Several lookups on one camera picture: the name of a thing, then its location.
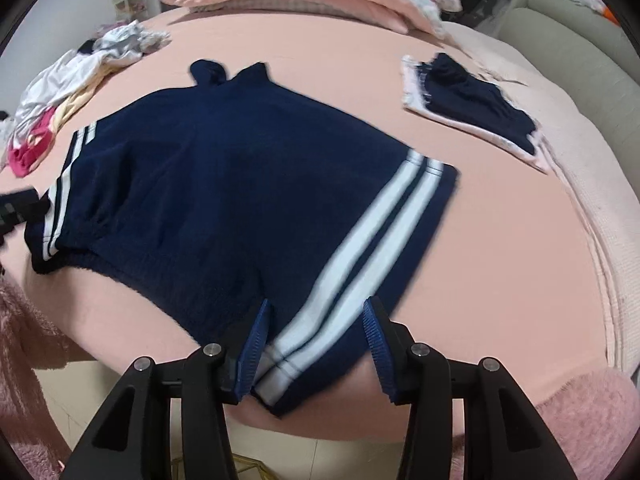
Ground navy shorts with white stripes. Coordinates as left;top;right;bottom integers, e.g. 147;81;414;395
25;60;458;417

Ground navy garment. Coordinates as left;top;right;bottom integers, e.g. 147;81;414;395
413;52;539;156

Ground magenta pink garment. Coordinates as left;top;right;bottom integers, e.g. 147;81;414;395
8;107;55;178

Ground cream yellow garment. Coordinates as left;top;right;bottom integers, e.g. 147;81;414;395
49;65;116;134

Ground white garment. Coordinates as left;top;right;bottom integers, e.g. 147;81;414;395
8;50;141;148

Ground pink fuzzy sleeve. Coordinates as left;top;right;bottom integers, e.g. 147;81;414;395
0;275;92;479

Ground grey patterned crumpled garment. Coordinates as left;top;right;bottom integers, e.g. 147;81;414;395
93;21;171;67

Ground beige knitted blanket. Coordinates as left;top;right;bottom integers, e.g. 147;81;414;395
445;22;639;375

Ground grey green headboard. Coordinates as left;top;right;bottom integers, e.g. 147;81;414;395
494;0;640;134

